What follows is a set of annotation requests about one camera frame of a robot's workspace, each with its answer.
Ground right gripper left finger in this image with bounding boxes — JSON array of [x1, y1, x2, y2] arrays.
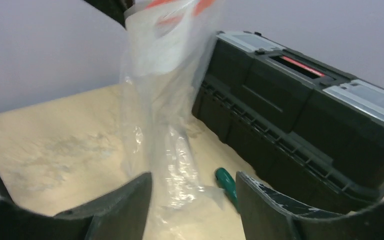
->
[[0, 172, 153, 240]]

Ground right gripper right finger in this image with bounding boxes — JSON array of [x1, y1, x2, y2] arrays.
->
[[235, 171, 384, 240]]

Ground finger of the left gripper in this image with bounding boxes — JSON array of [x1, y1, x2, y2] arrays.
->
[[83, 0, 136, 28]]

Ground clear orange-zip bag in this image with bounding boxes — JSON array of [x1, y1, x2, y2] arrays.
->
[[120, 0, 224, 240]]

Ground black plastic toolbox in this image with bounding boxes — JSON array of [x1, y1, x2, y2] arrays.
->
[[192, 31, 384, 213]]

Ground green handle screwdriver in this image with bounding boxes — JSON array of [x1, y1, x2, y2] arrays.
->
[[214, 167, 239, 212]]

